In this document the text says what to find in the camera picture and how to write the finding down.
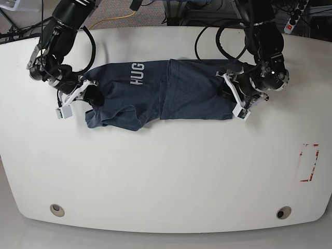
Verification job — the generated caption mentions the black loose cables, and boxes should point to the black loose cables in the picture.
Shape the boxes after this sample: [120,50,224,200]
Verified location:
[194,22,257,67]

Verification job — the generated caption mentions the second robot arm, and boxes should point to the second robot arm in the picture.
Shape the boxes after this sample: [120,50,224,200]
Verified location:
[215,1,289,101]

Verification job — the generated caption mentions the yellow cable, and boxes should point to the yellow cable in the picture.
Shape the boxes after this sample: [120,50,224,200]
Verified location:
[89,9,137,30]

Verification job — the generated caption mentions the right table cable grommet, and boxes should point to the right table cable grommet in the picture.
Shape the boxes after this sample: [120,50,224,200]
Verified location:
[276,206,292,219]

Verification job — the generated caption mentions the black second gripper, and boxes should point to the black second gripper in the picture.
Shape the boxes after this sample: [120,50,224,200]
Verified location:
[219,53,289,100]

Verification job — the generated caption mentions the aluminium frame column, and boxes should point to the aluminium frame column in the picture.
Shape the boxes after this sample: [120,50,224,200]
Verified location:
[162,1,187,26]

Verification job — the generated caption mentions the white power strip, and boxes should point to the white power strip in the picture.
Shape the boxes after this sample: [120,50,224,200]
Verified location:
[284,0,309,34]

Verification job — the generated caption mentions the table cable grommet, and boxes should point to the table cable grommet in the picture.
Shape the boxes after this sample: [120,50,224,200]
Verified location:
[276,206,292,219]
[50,204,65,217]

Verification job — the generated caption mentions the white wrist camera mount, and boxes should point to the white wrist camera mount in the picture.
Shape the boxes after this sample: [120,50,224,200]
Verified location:
[56,79,99,119]

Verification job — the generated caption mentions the black tripod stand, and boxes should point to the black tripod stand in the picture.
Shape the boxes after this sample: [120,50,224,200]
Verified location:
[1,9,52,44]

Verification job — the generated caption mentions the dark blue T-shirt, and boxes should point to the dark blue T-shirt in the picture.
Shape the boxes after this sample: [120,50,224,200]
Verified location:
[85,59,236,131]

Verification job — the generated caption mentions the red tape rectangle marking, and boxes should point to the red tape rectangle marking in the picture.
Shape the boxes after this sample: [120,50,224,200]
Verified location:
[297,144,319,182]

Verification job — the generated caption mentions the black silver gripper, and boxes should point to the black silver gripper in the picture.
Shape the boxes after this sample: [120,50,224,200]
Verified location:
[26,46,105,106]

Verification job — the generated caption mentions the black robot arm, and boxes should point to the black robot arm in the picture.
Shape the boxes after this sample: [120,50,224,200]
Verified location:
[27,1,100,96]

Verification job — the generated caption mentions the left table cable grommet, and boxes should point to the left table cable grommet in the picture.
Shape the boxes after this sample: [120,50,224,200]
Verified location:
[50,204,65,217]

